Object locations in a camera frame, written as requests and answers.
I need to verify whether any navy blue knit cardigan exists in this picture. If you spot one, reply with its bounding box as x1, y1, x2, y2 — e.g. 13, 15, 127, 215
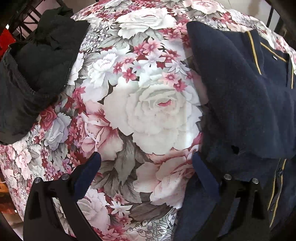
174, 22, 295, 240

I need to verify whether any black fabric storage bag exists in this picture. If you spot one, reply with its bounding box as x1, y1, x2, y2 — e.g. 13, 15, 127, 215
1, 6, 89, 145

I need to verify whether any floral bed sheet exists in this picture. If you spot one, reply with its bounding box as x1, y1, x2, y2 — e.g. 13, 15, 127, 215
1, 1, 295, 240

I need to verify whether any red plush toy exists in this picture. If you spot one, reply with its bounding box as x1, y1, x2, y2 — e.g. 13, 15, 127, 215
0, 29, 16, 58

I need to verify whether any black metal bed frame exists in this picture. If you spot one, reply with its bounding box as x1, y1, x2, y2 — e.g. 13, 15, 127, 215
6, 0, 68, 42

